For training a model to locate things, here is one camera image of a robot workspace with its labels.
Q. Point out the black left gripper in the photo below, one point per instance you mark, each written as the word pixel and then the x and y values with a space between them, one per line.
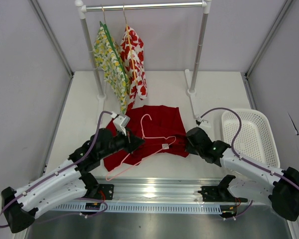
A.
pixel 131 142

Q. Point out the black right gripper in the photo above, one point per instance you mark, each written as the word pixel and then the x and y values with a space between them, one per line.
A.
pixel 189 149

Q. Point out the red skirt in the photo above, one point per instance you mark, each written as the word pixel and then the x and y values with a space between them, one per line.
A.
pixel 166 121

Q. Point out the pink wire hanger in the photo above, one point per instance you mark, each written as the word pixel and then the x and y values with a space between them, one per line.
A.
pixel 153 146

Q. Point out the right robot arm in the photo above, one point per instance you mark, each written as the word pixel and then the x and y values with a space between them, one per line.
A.
pixel 268 185

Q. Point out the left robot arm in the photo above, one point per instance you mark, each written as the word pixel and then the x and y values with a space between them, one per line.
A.
pixel 81 162

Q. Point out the white skirt care label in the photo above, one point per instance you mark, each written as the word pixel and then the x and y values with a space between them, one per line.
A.
pixel 165 146

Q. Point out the yellow hanger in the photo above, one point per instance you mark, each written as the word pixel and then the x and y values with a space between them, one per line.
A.
pixel 129 42

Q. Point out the green hanger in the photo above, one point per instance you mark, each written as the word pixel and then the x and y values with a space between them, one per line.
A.
pixel 106 55

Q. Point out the white perforated basket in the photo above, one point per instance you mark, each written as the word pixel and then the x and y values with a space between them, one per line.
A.
pixel 255 138

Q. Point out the lemon print garment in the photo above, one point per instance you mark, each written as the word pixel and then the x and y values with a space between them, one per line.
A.
pixel 120 88

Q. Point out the red floral print garment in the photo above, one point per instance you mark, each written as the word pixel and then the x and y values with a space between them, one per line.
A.
pixel 138 87

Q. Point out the white clothes rack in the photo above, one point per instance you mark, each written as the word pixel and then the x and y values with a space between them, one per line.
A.
pixel 190 76

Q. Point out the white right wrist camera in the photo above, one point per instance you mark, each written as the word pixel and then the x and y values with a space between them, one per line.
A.
pixel 204 124

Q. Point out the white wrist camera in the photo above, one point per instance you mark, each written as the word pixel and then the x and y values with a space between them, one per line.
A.
pixel 120 122
pixel 204 124

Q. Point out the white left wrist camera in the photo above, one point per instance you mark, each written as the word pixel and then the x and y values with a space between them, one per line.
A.
pixel 120 122

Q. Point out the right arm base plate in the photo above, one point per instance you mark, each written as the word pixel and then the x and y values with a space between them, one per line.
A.
pixel 216 194

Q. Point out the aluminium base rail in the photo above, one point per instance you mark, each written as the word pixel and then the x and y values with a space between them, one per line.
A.
pixel 149 190

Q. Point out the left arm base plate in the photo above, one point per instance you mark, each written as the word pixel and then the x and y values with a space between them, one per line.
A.
pixel 102 192

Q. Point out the perforated cable tray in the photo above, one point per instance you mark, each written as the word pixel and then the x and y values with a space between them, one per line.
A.
pixel 111 207

